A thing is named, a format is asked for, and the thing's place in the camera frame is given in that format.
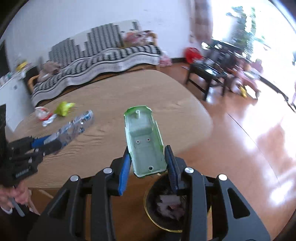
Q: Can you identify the white paper receipt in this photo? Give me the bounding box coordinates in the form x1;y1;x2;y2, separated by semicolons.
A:
42;114;58;127

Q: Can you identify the silver foil wrapper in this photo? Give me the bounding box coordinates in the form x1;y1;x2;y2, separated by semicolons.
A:
56;110;94;148

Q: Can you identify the crushed white paper bowl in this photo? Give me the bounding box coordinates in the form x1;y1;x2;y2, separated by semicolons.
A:
35;106;53;121

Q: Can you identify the yellow-green snack bag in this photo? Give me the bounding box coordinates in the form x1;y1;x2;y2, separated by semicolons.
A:
54;101;75;116

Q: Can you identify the green plastic tray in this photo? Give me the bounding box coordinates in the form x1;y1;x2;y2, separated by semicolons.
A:
124;105;167;178

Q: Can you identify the black round trash bin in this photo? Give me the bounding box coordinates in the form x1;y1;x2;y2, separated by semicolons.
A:
144;173;187;233

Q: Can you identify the person left hand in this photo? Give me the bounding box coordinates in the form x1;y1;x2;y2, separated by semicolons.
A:
1;181;30;211

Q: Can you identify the white cabinet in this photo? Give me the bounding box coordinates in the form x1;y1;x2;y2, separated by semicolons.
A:
1;76;34;141

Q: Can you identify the brown plush toy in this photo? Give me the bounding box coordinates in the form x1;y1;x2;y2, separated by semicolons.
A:
38;61;61;82

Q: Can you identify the striped blanket sofa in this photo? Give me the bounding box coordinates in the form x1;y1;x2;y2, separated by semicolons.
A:
31;20;162;106

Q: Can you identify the pink kids tricycle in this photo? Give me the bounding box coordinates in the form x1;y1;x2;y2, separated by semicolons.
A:
229;58;261;99

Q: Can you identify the black wooden chair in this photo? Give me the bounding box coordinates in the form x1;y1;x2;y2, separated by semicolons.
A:
185;40;235;101

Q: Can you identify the red plastic bag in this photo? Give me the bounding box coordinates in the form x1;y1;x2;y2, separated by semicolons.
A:
184;47;203;64

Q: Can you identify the potted green plant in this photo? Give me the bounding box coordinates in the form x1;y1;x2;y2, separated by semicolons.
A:
226;4;266;50

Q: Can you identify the brown patterned curtain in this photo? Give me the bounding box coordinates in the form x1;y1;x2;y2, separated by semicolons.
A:
189;0;213;42

